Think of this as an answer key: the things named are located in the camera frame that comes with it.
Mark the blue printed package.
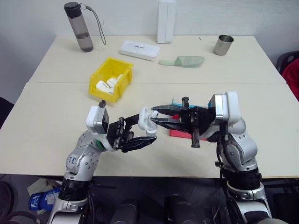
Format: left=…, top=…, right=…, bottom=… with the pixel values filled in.
left=28, top=187, right=62, bottom=212

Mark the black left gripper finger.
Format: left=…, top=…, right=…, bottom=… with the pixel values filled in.
left=121, top=136, right=157, bottom=153
left=123, top=113, right=141, bottom=128

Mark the silver metal cup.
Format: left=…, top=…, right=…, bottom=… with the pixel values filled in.
left=213, top=34, right=235, bottom=56

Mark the red flat tray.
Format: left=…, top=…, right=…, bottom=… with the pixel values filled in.
left=168, top=113, right=208, bottom=141

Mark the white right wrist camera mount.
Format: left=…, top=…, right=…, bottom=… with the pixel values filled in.
left=207, top=91, right=242, bottom=122

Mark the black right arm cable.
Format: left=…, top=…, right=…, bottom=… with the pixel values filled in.
left=214, top=121, right=232, bottom=179

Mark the red cloth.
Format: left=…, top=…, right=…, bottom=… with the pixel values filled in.
left=281, top=58, right=299, bottom=101

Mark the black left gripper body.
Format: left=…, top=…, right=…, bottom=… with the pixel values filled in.
left=106, top=117, right=135, bottom=153

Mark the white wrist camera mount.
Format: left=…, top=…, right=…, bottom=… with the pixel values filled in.
left=85, top=99, right=110, bottom=135
left=207, top=91, right=242, bottom=122

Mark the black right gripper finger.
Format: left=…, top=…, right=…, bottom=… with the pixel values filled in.
left=151, top=105, right=185, bottom=116
left=150, top=117, right=185, bottom=131

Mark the white flat rectangular box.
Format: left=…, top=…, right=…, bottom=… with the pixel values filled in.
left=119, top=40, right=161, bottom=62

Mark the dark rounded shape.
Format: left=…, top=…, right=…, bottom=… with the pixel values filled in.
left=111, top=197, right=139, bottom=224
left=164, top=194, right=197, bottom=224

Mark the blue plastic holder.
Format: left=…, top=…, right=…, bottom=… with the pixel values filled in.
left=171, top=98, right=209, bottom=111

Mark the grey translucent water bottle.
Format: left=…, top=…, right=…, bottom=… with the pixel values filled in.
left=63, top=1, right=107, bottom=53

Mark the black chair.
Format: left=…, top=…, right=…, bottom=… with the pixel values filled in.
left=276, top=50, right=299, bottom=73

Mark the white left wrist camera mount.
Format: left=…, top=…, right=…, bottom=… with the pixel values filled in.
left=85, top=99, right=110, bottom=135

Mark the white tall upright box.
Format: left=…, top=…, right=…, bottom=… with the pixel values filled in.
left=157, top=0, right=177, bottom=44

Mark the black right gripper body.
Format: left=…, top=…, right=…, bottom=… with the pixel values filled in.
left=178, top=96, right=217, bottom=149

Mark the green translucent plastic scoop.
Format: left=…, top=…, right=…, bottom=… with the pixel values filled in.
left=158, top=55, right=206, bottom=69

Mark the yellow plastic bin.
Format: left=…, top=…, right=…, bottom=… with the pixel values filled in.
left=88, top=57, right=135, bottom=104

